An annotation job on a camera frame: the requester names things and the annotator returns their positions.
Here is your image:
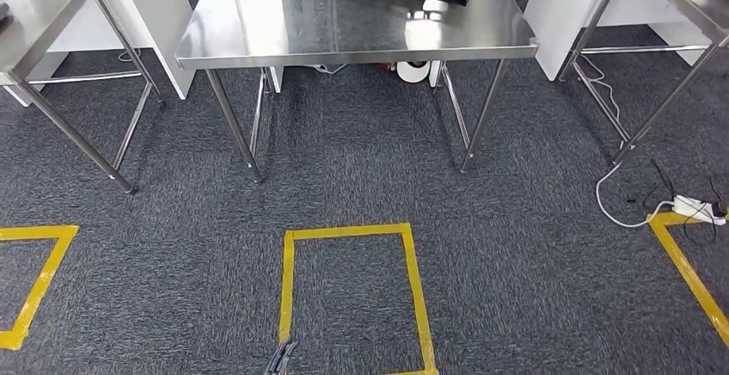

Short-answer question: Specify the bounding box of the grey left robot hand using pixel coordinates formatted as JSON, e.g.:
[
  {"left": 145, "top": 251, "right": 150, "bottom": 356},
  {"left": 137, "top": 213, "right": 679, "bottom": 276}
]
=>
[{"left": 263, "top": 340, "right": 299, "bottom": 375}]

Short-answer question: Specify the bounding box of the yellow floor tape square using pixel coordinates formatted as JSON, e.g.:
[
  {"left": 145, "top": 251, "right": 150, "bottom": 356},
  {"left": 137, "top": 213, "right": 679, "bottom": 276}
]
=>
[
  {"left": 647, "top": 212, "right": 729, "bottom": 347},
  {"left": 0, "top": 224, "right": 80, "bottom": 352},
  {"left": 278, "top": 223, "right": 439, "bottom": 375}
]

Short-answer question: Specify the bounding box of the white tape roll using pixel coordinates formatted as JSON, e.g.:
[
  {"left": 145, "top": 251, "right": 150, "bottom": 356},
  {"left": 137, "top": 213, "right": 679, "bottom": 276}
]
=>
[{"left": 395, "top": 59, "right": 431, "bottom": 84}]

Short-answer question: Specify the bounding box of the white cabinet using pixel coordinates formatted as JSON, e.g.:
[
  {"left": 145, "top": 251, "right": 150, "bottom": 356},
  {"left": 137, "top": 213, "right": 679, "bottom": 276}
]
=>
[
  {"left": 524, "top": 0, "right": 713, "bottom": 82},
  {"left": 0, "top": 0, "right": 198, "bottom": 108}
]

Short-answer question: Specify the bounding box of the white power strip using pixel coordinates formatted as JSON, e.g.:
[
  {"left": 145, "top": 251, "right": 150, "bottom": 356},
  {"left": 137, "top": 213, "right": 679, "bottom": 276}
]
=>
[{"left": 671, "top": 194, "right": 729, "bottom": 226}]

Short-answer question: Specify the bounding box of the white power cable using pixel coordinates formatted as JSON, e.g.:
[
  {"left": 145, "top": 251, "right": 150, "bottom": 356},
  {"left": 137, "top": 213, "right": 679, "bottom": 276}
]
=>
[{"left": 578, "top": 52, "right": 676, "bottom": 230}]

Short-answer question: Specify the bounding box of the thin black floor cable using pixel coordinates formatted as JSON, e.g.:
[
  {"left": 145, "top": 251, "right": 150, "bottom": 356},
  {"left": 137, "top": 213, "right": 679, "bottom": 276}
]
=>
[{"left": 626, "top": 158, "right": 727, "bottom": 245}]

